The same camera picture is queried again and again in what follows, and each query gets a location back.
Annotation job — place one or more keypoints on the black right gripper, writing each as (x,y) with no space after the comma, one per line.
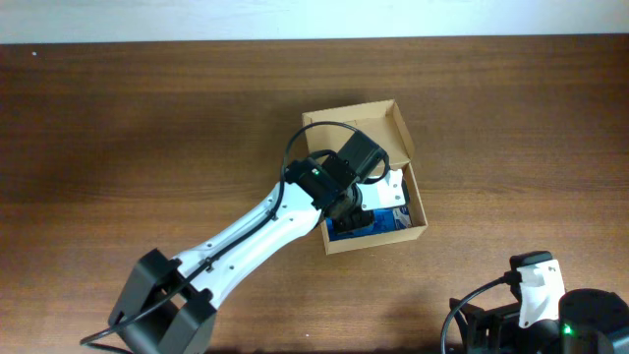
(476,320)

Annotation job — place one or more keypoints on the small white staples box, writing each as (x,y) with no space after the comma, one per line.
(401,218)

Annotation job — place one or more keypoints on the cardboard box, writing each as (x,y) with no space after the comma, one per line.
(382,121)

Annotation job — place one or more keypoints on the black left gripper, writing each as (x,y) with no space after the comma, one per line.
(354,219)

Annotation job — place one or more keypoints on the blue plastic battery holder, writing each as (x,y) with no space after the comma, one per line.
(383,222)

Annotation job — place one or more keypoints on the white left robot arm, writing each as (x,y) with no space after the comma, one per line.
(170,305)

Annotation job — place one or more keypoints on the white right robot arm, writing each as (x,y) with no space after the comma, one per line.
(590,321)

